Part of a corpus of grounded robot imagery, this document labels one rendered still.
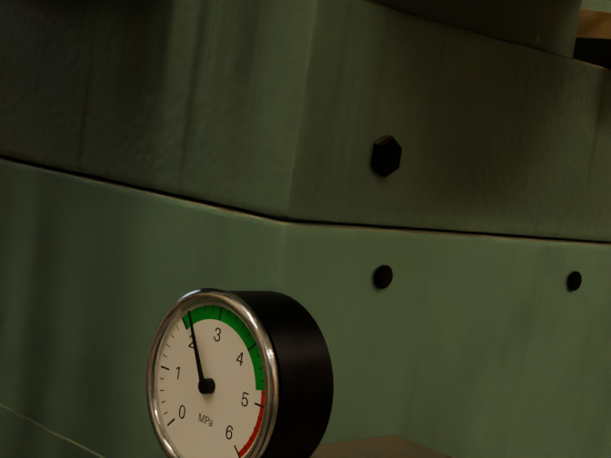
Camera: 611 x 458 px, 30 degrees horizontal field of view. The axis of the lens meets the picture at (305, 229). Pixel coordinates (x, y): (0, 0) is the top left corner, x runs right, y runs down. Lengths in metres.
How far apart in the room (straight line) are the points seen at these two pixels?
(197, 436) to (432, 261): 0.17
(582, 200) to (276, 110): 0.21
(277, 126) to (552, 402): 0.24
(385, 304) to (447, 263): 0.04
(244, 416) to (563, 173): 0.27
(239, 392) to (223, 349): 0.02
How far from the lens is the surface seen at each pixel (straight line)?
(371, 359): 0.49
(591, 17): 0.68
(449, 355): 0.53
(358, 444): 0.48
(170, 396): 0.39
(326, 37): 0.44
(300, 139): 0.43
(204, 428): 0.37
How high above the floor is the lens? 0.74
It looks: 5 degrees down
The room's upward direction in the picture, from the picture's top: 8 degrees clockwise
